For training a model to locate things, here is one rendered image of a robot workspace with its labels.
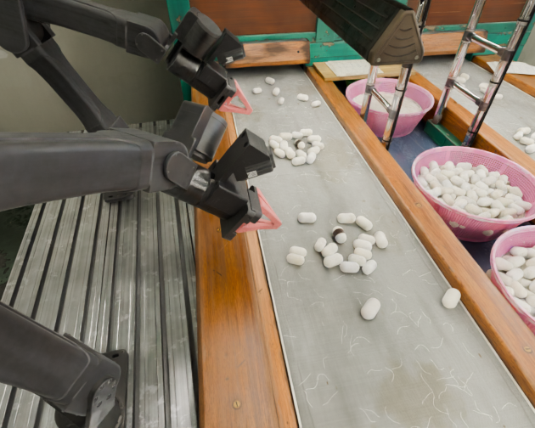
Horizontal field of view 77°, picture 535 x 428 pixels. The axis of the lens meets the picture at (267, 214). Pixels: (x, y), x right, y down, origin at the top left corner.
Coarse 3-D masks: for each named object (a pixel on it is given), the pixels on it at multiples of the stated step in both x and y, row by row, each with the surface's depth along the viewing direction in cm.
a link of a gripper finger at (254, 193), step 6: (252, 186) 53; (252, 192) 51; (258, 192) 52; (252, 198) 50; (258, 198) 51; (264, 198) 54; (252, 204) 48; (258, 204) 50; (252, 210) 48; (258, 210) 48; (258, 216) 48; (276, 216) 56; (246, 222) 49; (252, 222) 49; (270, 222) 56
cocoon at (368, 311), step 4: (368, 300) 53; (372, 300) 52; (376, 300) 52; (364, 304) 52; (368, 304) 52; (372, 304) 52; (376, 304) 52; (364, 308) 51; (368, 308) 51; (372, 308) 51; (376, 308) 52; (364, 312) 51; (368, 312) 51; (372, 312) 51; (376, 312) 52; (364, 316) 51; (368, 316) 51; (372, 316) 51
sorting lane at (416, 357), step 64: (256, 128) 96; (320, 128) 96; (320, 192) 75; (384, 192) 75; (320, 256) 61; (384, 256) 61; (320, 320) 52; (384, 320) 52; (448, 320) 52; (320, 384) 45; (384, 384) 45; (448, 384) 45; (512, 384) 45
